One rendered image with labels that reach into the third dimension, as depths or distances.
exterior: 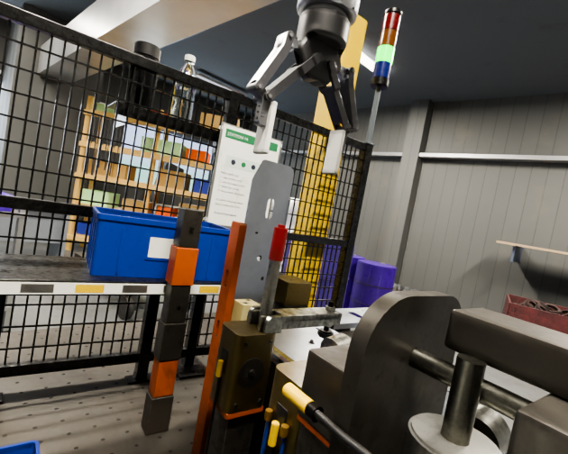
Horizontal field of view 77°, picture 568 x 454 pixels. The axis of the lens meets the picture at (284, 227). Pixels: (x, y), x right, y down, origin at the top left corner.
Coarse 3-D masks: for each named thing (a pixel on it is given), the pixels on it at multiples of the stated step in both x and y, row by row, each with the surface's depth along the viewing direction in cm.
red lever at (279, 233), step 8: (280, 224) 55; (280, 232) 54; (272, 240) 55; (280, 240) 54; (272, 248) 54; (280, 248) 54; (272, 256) 54; (280, 256) 54; (272, 264) 55; (272, 272) 55; (272, 280) 55; (264, 288) 56; (272, 288) 55; (264, 296) 55; (272, 296) 55; (264, 304) 55; (272, 304) 55; (264, 312) 55
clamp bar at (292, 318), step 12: (252, 312) 56; (276, 312) 58; (288, 312) 58; (300, 312) 60; (312, 312) 61; (324, 312) 62; (336, 312) 64; (288, 324) 56; (300, 324) 58; (312, 324) 60; (324, 324) 61; (336, 324) 63; (324, 336) 63
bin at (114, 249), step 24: (96, 216) 74; (120, 216) 75; (144, 216) 93; (168, 216) 96; (96, 240) 74; (120, 240) 76; (144, 240) 79; (168, 240) 81; (216, 240) 87; (96, 264) 74; (120, 264) 77; (144, 264) 79; (216, 264) 88
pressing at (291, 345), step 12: (276, 336) 67; (288, 336) 68; (300, 336) 69; (312, 336) 71; (276, 348) 61; (288, 348) 62; (300, 348) 63; (312, 348) 64; (276, 360) 58; (288, 360) 56; (444, 408) 51
